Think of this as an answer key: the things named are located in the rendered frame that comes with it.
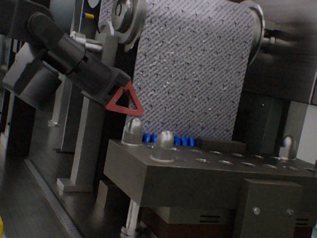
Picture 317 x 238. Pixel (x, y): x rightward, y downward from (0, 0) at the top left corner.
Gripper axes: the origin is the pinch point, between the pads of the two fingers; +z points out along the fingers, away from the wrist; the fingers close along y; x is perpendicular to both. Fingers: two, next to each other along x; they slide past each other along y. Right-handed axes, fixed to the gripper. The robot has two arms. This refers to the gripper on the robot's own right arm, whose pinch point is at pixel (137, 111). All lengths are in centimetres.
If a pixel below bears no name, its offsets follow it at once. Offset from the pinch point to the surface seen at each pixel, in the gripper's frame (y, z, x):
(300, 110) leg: -13, 42, 27
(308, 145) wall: -220, 252, 89
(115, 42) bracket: -7.1, -8.7, 8.4
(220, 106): 0.2, 13.9, 10.7
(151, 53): 0.2, -4.5, 9.7
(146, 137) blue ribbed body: 3.3, 2.8, -3.1
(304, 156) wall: -222, 257, 79
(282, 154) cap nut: 7.5, 26.9, 9.9
